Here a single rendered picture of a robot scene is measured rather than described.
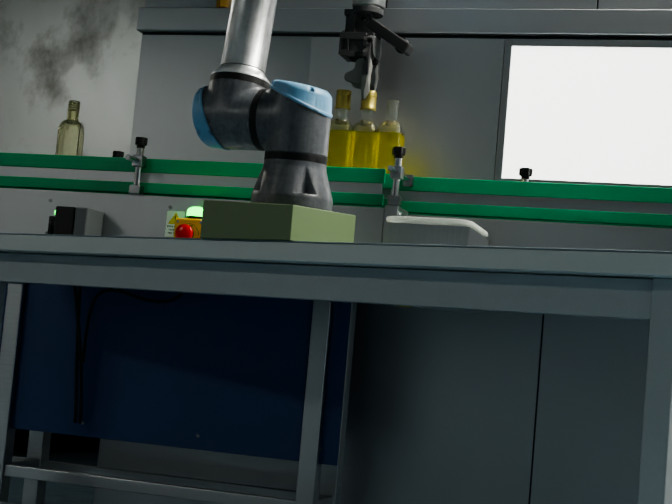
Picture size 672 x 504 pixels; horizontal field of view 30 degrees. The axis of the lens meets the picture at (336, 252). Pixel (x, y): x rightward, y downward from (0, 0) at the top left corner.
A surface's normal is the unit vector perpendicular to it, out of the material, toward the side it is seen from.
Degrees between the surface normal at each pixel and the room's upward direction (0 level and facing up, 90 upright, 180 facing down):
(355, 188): 90
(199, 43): 90
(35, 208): 90
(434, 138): 90
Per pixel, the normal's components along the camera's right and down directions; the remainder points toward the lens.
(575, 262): -0.55, -0.12
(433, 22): -0.29, -0.11
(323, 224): 0.83, 0.03
